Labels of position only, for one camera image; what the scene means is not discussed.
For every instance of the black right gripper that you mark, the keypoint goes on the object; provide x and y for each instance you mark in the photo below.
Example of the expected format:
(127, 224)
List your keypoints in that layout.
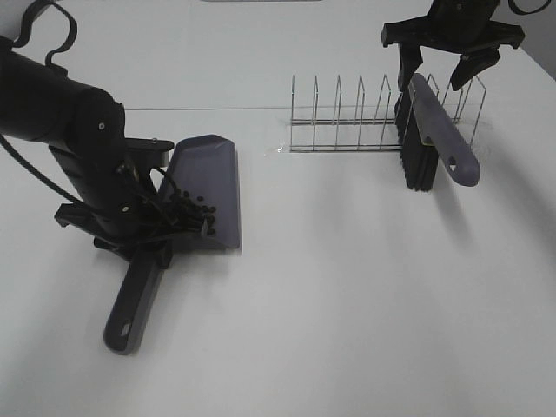
(456, 27)

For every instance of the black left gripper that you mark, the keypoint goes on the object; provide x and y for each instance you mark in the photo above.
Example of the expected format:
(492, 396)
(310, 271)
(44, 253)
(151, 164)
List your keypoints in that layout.
(120, 206)

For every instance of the pile of coffee beans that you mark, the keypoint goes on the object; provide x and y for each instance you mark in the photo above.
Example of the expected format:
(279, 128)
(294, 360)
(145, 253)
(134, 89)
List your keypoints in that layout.
(180, 204)

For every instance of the grey hand brush black bristles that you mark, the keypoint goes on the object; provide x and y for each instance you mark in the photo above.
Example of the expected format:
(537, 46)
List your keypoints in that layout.
(428, 136)

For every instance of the grey plastic dustpan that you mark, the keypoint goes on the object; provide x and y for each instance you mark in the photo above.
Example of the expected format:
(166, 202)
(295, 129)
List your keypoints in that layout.
(204, 166)

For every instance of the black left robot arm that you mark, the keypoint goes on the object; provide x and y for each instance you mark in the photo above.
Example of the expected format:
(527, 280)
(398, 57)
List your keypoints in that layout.
(84, 129)

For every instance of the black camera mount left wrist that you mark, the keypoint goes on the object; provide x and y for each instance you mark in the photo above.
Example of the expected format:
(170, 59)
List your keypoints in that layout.
(149, 153)

